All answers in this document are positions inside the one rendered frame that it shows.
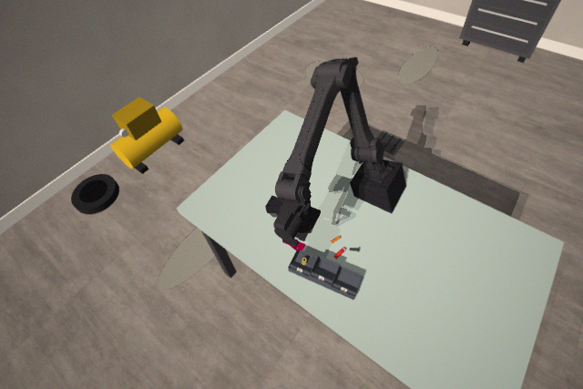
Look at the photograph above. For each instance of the grey three-compartment bin rack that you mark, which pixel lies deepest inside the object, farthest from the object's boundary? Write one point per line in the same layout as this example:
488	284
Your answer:
319	270

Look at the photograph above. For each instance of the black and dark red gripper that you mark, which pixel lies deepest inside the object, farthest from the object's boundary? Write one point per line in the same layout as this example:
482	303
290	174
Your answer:
307	225

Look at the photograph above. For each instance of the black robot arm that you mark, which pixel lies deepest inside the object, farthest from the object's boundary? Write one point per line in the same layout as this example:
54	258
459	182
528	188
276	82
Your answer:
331	77

